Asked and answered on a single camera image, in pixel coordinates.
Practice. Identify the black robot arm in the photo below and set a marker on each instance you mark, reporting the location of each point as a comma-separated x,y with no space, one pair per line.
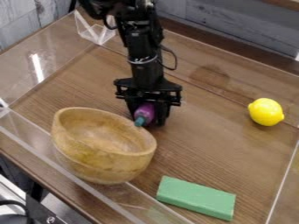
137,25

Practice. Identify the brown wooden bowl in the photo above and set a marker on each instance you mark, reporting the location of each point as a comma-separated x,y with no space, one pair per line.
100,146

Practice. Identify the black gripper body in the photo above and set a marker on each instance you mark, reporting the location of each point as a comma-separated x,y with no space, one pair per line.
146,86

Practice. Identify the yellow toy lemon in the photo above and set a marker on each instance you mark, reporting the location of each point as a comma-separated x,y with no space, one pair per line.
265,112

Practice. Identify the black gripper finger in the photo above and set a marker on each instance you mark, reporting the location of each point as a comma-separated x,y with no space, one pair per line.
161,107
132,105

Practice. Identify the green rectangular sponge block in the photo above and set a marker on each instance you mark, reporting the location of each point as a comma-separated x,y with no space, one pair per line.
196,197

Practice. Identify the clear acrylic front wall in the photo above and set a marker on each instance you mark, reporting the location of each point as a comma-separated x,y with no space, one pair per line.
133,204

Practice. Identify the clear acrylic corner bracket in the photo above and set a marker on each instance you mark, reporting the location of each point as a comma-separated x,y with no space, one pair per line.
94,33

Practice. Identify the purple toy eggplant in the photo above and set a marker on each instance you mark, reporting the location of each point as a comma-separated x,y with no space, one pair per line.
144,114

